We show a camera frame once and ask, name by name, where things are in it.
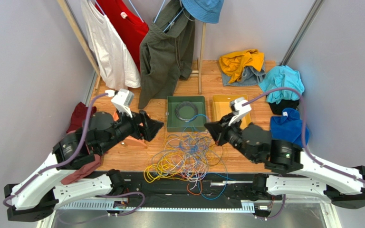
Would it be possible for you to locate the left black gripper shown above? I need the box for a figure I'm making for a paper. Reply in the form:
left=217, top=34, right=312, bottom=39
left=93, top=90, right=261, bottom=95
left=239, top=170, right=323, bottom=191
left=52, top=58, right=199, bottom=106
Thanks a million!
left=99, top=104, right=165, bottom=154

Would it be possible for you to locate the blue cable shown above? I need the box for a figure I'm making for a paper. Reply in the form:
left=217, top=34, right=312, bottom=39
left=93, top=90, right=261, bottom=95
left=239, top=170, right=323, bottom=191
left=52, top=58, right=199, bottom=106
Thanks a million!
left=176, top=114, right=237, bottom=201

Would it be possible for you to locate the orange cable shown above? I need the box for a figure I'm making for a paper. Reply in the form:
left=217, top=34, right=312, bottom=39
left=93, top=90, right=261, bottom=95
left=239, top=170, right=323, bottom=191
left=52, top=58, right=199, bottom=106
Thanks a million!
left=187, top=180, right=204, bottom=195

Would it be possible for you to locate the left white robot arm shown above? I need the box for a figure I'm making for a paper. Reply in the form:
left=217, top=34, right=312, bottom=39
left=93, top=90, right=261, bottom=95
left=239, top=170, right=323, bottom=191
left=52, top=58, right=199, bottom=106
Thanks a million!
left=4, top=110, right=164, bottom=222

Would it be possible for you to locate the yellow plastic tray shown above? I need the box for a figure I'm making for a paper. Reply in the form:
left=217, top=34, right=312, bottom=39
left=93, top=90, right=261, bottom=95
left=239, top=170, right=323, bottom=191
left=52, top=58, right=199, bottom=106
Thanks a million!
left=211, top=95, right=248, bottom=122

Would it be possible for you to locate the green plastic tray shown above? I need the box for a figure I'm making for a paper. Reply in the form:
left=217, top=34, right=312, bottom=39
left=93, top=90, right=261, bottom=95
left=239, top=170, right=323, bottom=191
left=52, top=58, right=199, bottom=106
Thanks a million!
left=166, top=95, right=209, bottom=133

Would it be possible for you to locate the orange plastic tray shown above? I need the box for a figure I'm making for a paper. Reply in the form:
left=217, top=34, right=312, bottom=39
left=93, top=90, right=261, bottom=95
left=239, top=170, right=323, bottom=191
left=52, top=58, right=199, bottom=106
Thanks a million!
left=113, top=110, right=150, bottom=149

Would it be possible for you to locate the wooden clothes rack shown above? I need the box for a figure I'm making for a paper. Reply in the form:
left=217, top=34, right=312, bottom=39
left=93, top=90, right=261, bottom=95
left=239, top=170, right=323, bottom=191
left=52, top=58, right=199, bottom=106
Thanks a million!
left=57, top=0, right=207, bottom=95

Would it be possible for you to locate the grey-blue garment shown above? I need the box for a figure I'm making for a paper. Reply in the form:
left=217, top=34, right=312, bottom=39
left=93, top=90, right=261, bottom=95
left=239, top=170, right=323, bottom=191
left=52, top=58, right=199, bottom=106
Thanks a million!
left=221, top=66, right=267, bottom=87

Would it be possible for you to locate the black garment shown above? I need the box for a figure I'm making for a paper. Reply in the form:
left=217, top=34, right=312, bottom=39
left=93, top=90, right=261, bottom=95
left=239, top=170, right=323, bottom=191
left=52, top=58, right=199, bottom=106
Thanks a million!
left=268, top=100, right=299, bottom=115

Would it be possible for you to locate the yellow garment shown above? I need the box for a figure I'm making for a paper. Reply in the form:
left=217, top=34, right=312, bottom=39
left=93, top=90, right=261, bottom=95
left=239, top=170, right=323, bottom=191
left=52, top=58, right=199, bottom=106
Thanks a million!
left=219, top=49, right=265, bottom=83

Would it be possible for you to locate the white tank top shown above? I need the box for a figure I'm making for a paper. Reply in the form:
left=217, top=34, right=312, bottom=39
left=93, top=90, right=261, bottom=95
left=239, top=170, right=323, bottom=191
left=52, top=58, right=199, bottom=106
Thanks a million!
left=80, top=0, right=141, bottom=90

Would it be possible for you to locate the royal blue garment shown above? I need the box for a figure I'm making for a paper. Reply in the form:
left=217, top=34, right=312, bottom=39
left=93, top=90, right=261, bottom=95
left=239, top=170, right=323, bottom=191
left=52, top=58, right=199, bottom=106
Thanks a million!
left=270, top=108, right=305, bottom=148

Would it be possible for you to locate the dusty pink garment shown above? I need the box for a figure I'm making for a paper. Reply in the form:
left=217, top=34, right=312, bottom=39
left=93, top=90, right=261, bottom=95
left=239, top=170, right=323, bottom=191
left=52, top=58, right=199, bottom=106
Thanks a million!
left=60, top=154, right=102, bottom=185

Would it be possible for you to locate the dark red garment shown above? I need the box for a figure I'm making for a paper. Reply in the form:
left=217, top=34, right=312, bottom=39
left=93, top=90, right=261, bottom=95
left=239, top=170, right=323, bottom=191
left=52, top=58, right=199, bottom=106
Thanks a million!
left=66, top=102, right=88, bottom=133

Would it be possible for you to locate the olive green jacket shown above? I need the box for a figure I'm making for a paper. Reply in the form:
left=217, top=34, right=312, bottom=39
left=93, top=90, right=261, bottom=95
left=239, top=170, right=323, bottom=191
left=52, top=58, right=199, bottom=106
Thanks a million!
left=138, top=0, right=195, bottom=109

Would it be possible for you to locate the cyan garment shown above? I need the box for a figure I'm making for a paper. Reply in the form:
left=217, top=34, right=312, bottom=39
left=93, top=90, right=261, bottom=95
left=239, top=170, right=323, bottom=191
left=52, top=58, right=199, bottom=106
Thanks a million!
left=259, top=66, right=305, bottom=104

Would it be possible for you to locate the red t-shirt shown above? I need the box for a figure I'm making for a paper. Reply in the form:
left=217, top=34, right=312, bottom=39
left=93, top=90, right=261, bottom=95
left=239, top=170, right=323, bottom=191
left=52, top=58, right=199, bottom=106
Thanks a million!
left=96, top=0, right=149, bottom=70

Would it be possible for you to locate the blue bucket hat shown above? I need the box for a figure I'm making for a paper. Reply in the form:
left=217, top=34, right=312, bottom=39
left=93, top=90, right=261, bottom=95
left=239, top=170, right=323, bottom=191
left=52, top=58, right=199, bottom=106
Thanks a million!
left=181, top=0, right=224, bottom=24

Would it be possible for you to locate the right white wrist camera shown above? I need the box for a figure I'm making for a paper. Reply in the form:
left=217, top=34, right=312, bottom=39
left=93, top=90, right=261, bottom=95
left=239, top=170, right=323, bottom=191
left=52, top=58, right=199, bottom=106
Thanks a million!
left=228, top=97, right=252, bottom=126

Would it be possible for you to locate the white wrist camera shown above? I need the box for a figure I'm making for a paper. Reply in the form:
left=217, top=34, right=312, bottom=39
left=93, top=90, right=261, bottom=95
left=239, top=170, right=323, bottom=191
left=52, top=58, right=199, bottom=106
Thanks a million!
left=228, top=97, right=252, bottom=126
left=105, top=89, right=134, bottom=117

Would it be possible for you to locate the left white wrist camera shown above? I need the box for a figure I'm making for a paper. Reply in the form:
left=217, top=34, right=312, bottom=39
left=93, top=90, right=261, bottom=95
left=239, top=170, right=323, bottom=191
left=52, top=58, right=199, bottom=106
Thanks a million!
left=105, top=89, right=134, bottom=117

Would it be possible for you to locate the black coiled cable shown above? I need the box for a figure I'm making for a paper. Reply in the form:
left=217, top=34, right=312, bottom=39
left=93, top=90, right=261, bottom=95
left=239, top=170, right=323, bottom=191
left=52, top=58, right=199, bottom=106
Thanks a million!
left=174, top=101, right=199, bottom=123

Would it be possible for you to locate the yellow cable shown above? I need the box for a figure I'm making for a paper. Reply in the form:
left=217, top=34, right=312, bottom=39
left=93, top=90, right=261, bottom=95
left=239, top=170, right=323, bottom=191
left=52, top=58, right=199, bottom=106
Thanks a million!
left=143, top=131, right=224, bottom=184

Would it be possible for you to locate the white cable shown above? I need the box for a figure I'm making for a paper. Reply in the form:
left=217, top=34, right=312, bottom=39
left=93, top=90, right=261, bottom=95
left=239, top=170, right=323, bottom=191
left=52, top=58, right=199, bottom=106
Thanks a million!
left=162, top=133, right=211, bottom=190

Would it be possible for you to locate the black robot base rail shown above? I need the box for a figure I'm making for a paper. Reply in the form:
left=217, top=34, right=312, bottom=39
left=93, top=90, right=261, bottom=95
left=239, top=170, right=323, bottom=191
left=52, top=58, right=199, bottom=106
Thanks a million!
left=46, top=171, right=328, bottom=219

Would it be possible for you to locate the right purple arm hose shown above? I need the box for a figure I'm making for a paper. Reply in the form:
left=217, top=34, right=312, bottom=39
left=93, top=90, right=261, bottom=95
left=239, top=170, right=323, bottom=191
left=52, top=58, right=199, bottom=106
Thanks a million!
left=242, top=87, right=365, bottom=220

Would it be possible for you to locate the aluminium corner post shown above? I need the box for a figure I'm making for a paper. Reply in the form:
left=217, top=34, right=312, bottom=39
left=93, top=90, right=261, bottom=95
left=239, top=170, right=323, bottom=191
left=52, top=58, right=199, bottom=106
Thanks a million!
left=279, top=0, right=325, bottom=66

